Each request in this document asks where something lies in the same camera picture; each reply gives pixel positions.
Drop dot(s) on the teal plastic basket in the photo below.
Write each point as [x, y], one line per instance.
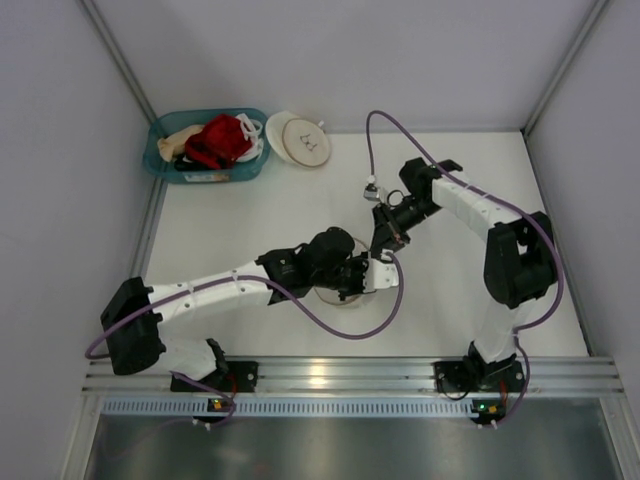
[181, 170]

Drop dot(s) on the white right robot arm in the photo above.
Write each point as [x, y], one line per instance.
[443, 184]

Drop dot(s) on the beige bra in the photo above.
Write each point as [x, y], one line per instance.
[174, 145]

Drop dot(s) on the white bra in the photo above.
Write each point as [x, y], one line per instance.
[252, 131]

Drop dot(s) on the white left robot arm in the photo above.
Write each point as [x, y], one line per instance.
[164, 326]

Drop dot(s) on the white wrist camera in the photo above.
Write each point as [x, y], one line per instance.
[374, 192]
[381, 273]

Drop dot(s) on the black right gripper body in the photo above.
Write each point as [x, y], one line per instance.
[388, 223]

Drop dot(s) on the red bra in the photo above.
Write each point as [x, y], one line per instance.
[219, 145]

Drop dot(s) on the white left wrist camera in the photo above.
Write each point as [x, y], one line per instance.
[381, 273]

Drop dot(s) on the perforated cable duct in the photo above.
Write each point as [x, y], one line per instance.
[301, 407]

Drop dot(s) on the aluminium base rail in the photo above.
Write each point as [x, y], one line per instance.
[550, 377]

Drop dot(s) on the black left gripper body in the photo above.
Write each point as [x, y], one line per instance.
[357, 275]

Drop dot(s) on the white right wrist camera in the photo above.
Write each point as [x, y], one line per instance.
[374, 192]

